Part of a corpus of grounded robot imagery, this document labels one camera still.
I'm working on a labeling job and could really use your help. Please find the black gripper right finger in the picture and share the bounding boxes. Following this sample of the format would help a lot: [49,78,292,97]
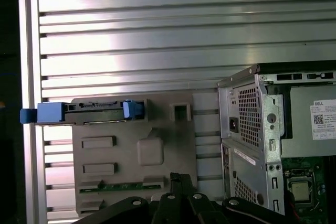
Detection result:
[183,173,302,224]

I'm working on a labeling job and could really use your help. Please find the green motherboard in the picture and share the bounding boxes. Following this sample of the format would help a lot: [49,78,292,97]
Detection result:
[282,155,336,224]

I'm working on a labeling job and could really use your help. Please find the hard disk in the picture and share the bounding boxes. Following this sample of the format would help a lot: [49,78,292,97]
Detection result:
[20,100,144,127]

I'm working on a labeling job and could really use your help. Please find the black open PC case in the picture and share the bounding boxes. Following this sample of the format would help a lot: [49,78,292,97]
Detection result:
[217,62,336,224]

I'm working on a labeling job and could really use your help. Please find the grey power supply unit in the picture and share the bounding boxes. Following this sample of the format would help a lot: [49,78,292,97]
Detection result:
[219,74,336,157]

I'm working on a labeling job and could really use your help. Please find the grey parts rack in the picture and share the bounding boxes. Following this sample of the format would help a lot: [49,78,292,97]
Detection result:
[70,91,200,215]

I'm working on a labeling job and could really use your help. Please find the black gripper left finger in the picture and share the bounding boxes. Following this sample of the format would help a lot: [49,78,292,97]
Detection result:
[86,172,185,224]

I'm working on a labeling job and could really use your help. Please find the CPU socket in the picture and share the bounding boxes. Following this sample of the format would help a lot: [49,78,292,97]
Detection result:
[285,174,316,209]

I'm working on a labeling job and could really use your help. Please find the silver CPU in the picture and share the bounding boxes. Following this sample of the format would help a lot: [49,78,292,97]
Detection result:
[291,182,310,201]

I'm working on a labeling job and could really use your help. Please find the green RAM stick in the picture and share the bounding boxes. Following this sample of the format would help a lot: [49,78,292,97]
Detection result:
[80,183,165,193]

